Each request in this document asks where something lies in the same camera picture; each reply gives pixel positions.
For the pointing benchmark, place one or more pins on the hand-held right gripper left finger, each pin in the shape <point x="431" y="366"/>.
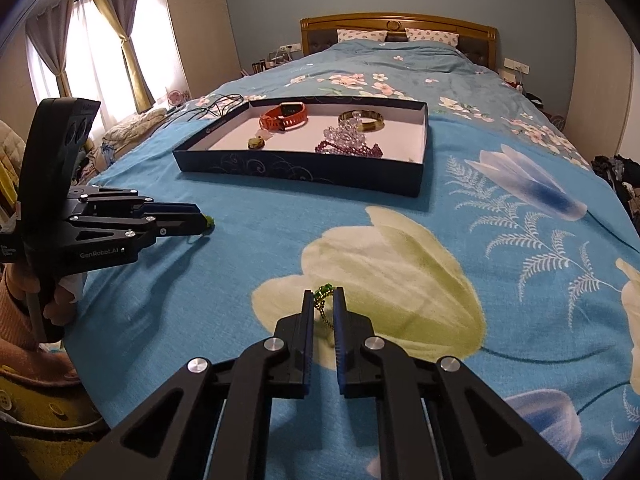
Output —
<point x="306" y="330"/>

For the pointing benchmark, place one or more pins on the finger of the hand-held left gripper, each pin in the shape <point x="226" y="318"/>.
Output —
<point x="170" y="227"/>
<point x="150" y="207"/>

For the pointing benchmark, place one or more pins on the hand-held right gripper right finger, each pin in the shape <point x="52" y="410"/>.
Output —
<point x="341" y="335"/>

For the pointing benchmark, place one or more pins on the dark blue shallow box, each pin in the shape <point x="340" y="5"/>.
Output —
<point x="300" y="170"/>

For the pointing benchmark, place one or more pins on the person's left forearm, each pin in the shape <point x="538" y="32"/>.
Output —
<point x="30" y="360"/>

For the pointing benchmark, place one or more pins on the person's left hand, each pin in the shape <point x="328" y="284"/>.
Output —
<point x="62" y="305"/>

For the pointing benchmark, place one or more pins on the bright blue tulip blanket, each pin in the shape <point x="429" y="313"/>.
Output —
<point x="250" y="240"/>

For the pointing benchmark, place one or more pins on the beige folded quilt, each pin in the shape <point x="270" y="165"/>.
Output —
<point x="135" y="125"/>

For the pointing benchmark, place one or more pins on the white sheer curtain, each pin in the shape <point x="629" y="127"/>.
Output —
<point x="92" y="60"/>

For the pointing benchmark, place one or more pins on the grey curtain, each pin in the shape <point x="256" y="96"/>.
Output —
<point x="50" y="45"/>

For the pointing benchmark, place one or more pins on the small pink fan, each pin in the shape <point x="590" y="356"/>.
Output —
<point x="175" y="97"/>

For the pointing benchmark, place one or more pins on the olive curtain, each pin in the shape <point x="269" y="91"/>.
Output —
<point x="125" y="50"/>

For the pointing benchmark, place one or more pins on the orange smartwatch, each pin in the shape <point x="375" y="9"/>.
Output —
<point x="290" y="119"/>

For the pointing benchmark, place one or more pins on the row of cosmetic bottles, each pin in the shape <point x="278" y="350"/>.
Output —
<point x="265" y="66"/>

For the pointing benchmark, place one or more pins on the amber bangle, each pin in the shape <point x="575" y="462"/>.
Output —
<point x="372" y="125"/>

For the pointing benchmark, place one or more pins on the yellow garment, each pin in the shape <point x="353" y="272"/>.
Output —
<point x="50" y="410"/>

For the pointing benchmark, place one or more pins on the floral print pillow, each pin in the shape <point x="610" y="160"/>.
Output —
<point x="362" y="36"/>
<point x="432" y="36"/>

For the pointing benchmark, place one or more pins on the teal blossom print duvet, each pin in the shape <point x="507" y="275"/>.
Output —
<point x="400" y="65"/>

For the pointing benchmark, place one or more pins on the wooden headboard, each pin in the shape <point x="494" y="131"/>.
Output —
<point x="395" y="24"/>

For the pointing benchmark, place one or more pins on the pile of dark clothes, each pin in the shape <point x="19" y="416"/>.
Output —
<point x="617" y="185"/>

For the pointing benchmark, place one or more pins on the beige wardrobe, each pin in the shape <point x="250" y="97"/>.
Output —
<point x="600" y="60"/>

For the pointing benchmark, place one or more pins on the white wall socket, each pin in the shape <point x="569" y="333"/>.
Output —
<point x="515" y="65"/>
<point x="289" y="48"/>

